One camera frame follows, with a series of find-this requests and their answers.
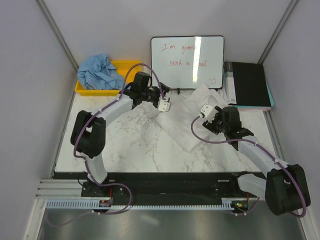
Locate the white long sleeve shirt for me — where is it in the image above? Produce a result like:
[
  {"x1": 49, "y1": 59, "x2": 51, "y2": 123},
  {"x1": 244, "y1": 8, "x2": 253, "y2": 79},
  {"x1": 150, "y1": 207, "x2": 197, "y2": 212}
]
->
[{"x1": 156, "y1": 84, "x2": 227, "y2": 152}]

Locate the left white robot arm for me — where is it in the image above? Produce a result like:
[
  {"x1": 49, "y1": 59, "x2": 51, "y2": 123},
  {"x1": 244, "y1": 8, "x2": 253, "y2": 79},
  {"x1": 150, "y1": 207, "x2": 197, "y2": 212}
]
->
[{"x1": 70, "y1": 71, "x2": 171, "y2": 197}]

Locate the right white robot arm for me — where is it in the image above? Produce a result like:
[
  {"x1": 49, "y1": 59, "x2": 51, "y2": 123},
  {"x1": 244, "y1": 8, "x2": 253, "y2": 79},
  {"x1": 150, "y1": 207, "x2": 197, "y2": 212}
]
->
[{"x1": 200, "y1": 104, "x2": 311, "y2": 218}]

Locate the blue long sleeve shirt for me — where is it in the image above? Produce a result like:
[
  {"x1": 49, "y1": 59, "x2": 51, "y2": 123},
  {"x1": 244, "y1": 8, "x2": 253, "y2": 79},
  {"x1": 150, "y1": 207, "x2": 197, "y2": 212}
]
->
[{"x1": 77, "y1": 53, "x2": 124, "y2": 90}]

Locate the yellow plastic bin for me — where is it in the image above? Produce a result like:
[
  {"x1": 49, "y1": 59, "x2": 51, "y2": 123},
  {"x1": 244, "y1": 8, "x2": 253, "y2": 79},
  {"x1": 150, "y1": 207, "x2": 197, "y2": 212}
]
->
[{"x1": 74, "y1": 60, "x2": 141, "y2": 97}]

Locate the whiteboard with red writing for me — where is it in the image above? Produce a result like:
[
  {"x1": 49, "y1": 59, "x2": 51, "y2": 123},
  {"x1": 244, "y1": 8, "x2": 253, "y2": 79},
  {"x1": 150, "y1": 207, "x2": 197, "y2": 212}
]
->
[{"x1": 150, "y1": 35, "x2": 225, "y2": 89}]

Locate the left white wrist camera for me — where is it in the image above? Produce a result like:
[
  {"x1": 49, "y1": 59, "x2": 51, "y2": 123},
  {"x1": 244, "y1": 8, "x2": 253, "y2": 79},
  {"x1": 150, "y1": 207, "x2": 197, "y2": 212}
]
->
[{"x1": 157, "y1": 99, "x2": 171, "y2": 113}]

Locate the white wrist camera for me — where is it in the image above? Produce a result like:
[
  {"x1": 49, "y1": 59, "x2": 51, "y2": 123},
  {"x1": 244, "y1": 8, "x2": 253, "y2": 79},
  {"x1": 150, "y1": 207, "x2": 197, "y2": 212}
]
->
[
  {"x1": 199, "y1": 104, "x2": 218, "y2": 122},
  {"x1": 157, "y1": 99, "x2": 171, "y2": 113}
]

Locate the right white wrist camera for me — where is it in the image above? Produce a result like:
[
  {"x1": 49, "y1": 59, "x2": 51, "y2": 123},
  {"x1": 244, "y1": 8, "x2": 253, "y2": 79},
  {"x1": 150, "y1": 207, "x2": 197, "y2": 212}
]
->
[{"x1": 199, "y1": 104, "x2": 218, "y2": 122}]

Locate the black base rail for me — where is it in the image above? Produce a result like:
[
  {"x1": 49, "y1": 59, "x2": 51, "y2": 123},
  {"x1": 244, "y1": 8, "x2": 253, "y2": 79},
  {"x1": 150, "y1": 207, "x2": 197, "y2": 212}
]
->
[{"x1": 81, "y1": 171, "x2": 261, "y2": 201}]

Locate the white slotted cable duct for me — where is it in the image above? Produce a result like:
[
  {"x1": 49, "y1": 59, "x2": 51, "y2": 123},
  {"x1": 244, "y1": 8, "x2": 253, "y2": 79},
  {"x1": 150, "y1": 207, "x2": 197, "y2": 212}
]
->
[{"x1": 46, "y1": 199, "x2": 247, "y2": 211}]

